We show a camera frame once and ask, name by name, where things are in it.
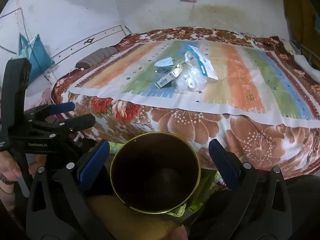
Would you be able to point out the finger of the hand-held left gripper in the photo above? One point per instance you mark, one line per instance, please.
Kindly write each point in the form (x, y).
(62, 107)
(80, 121)

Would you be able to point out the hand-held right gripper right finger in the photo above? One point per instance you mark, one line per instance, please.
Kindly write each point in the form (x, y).
(223, 163)

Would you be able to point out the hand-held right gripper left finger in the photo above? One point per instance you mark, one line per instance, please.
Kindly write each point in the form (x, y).
(92, 165)

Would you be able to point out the blue face mask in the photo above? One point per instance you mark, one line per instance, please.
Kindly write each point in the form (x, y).
(165, 63)

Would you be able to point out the person's left hand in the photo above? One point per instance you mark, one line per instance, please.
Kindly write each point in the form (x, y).
(11, 167)

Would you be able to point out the dark gold-rimmed round bin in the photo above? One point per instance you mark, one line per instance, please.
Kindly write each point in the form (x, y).
(208, 180)

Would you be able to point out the teal bag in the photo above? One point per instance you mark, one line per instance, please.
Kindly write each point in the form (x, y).
(37, 52)

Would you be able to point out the brown striped bolster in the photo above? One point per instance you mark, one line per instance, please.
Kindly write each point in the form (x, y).
(95, 57)

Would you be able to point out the brown floral blanket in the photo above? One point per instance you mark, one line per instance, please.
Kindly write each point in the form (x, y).
(175, 123)

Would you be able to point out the colourful striped cloth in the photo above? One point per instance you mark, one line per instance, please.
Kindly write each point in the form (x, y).
(237, 80)

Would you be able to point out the clear plastic bag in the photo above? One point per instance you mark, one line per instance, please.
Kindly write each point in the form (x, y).
(191, 78)

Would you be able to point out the small cardboard box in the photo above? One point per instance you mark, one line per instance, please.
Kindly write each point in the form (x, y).
(163, 82)

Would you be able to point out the white and blue packet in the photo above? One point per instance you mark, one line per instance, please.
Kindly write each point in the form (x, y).
(205, 62)

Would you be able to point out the silver foil wrapper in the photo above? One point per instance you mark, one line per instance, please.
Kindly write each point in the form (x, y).
(177, 70)

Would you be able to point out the white bundle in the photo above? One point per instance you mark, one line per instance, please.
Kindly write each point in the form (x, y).
(306, 65)

